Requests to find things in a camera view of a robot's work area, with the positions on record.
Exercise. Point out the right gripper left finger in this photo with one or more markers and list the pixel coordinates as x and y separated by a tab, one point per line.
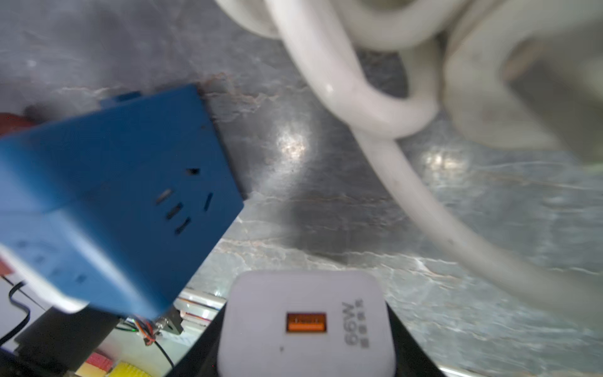
202	359

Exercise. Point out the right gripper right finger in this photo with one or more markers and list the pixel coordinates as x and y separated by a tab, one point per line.
411	360

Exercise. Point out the white usb charger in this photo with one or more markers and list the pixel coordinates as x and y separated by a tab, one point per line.
306	323

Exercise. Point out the blue cube socket adapter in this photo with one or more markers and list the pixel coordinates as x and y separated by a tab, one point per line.
117	209

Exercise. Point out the red cube socket adapter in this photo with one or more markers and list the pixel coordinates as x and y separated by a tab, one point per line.
11	123

